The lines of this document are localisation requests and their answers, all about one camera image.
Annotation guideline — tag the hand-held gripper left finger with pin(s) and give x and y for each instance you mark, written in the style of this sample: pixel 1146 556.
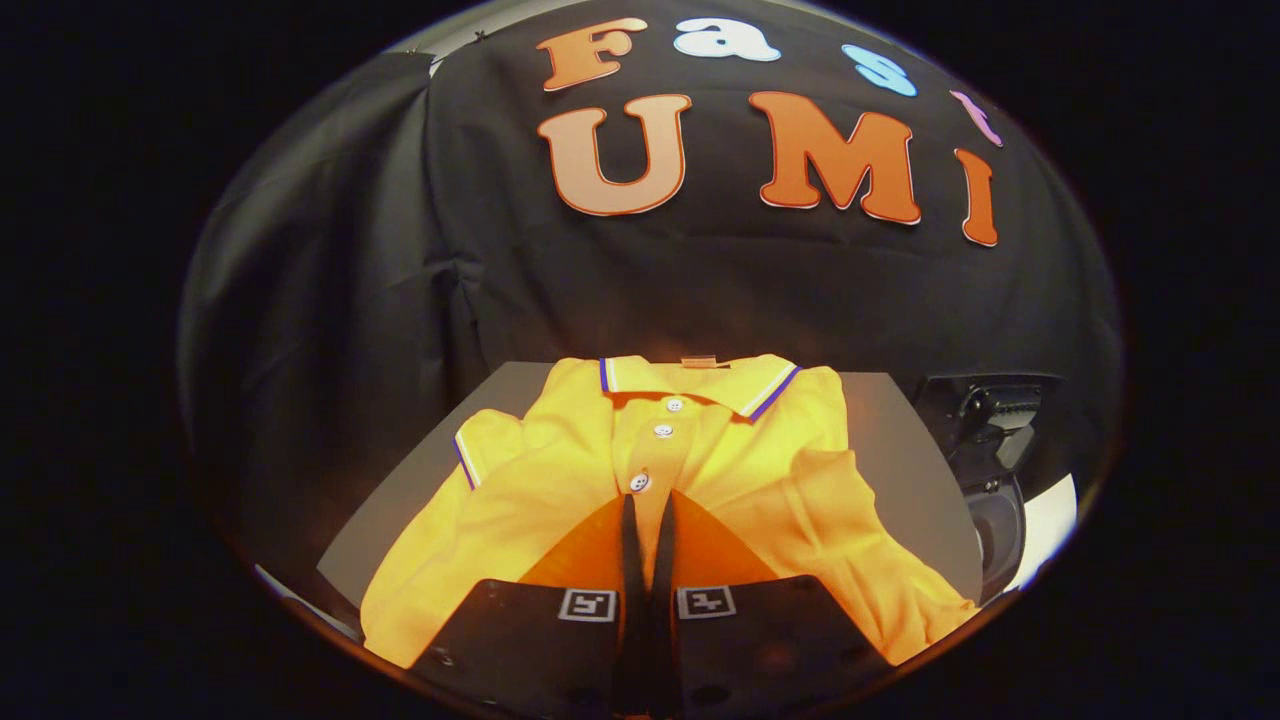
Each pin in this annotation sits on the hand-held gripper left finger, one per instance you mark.
pixel 630 560

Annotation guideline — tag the grey side platform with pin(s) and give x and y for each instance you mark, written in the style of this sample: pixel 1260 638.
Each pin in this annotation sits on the grey side platform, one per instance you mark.
pixel 900 440

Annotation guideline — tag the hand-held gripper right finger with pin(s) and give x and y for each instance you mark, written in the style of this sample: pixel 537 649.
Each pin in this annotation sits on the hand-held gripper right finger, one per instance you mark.
pixel 663 560

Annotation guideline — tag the white side platform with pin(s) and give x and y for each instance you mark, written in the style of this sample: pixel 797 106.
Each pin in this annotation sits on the white side platform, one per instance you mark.
pixel 1045 520

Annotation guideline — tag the black backdrop cloth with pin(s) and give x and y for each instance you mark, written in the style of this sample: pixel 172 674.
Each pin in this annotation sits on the black backdrop cloth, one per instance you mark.
pixel 400 250

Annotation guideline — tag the yellow polo shirt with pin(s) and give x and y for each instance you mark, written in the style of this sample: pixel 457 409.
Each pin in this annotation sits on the yellow polo shirt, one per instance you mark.
pixel 780 480

